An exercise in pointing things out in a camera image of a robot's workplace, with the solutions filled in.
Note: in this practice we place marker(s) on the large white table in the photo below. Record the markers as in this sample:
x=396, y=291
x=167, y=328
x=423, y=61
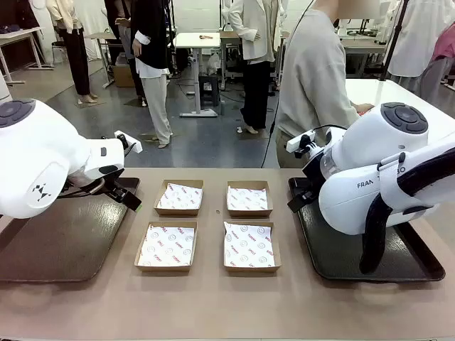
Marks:
x=391, y=96

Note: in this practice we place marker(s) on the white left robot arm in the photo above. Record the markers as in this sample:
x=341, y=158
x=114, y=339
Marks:
x=35, y=160

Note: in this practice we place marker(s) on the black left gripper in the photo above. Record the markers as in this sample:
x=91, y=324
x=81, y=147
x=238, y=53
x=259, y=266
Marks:
x=115, y=188

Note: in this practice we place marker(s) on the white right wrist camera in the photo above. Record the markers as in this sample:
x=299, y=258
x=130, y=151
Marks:
x=296, y=143

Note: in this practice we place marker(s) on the white plastic bag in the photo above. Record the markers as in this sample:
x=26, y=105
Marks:
x=213, y=64

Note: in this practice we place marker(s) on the cardboard box on floor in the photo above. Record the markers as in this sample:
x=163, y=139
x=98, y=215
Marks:
x=122, y=76

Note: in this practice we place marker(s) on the brown cardboard food box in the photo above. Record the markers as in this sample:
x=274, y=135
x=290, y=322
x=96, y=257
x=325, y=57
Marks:
x=163, y=268
x=249, y=213
x=177, y=212
x=250, y=269

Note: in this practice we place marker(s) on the hanging white garment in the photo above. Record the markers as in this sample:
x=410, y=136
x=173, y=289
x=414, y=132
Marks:
x=419, y=35

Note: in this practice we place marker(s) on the white red-printed paper liner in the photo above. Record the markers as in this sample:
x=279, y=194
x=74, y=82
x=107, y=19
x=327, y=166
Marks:
x=247, y=199
x=179, y=197
x=167, y=247
x=249, y=245

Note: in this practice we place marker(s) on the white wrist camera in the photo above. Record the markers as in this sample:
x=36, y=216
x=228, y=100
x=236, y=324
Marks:
x=296, y=143
x=134, y=146

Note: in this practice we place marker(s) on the pink garment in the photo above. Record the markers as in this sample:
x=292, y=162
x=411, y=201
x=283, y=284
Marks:
x=446, y=44

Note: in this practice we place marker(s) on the white standing desk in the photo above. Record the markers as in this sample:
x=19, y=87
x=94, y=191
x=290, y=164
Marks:
x=197, y=39

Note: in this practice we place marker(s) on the black tripod pole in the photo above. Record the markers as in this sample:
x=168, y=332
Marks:
x=392, y=42

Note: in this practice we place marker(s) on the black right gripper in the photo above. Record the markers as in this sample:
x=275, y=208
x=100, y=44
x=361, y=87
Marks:
x=313, y=167

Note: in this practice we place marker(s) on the person in white jacket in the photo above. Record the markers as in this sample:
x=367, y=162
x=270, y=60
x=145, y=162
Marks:
x=254, y=35

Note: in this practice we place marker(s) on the person's right forearm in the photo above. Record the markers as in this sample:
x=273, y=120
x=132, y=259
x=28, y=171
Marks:
x=350, y=101

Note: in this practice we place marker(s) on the black stool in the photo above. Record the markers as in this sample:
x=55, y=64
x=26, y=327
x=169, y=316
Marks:
x=209, y=89

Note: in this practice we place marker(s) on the white side table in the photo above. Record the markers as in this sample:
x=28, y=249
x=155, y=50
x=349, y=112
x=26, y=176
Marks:
x=17, y=35

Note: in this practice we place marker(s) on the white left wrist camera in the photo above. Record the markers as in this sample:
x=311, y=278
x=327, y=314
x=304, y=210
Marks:
x=134, y=146

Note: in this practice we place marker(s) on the person's right hand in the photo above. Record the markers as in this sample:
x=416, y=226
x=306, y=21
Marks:
x=363, y=107

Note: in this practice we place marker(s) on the person in beige sweater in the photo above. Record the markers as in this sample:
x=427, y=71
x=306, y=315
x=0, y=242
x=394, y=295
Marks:
x=309, y=71

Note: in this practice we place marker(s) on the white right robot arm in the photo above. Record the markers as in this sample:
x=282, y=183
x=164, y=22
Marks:
x=355, y=199

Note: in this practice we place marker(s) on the grey work table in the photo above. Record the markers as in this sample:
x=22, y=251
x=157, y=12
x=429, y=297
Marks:
x=362, y=46

